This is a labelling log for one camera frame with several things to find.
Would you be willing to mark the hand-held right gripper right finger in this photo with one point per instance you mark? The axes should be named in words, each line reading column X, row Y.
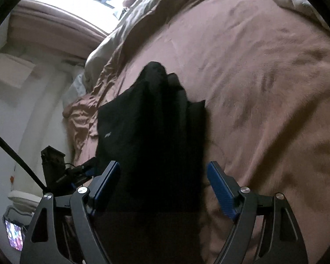
column 221, row 189

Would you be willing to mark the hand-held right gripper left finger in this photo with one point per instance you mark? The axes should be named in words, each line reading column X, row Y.
column 106, row 181

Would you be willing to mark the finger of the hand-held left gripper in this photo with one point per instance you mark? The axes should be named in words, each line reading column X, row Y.
column 79, row 180
column 84, row 165

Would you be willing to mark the black garment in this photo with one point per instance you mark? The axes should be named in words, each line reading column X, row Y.
column 154, row 143

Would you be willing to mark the white round object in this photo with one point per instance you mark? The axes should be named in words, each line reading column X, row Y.
column 22, row 199

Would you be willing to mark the colourful lit screen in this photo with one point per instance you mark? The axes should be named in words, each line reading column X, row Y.
column 15, row 235

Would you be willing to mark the brown blanket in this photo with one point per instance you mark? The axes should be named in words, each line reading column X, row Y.
column 264, row 101

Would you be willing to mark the cardboard box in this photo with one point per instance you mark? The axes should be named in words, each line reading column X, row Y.
column 11, row 68

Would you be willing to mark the beige duvet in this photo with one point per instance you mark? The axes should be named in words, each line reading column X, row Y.
column 104, row 52

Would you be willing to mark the brown curtain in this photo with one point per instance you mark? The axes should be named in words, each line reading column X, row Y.
column 57, row 27

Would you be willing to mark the light grey pillow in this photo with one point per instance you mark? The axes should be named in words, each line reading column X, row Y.
column 294, row 2

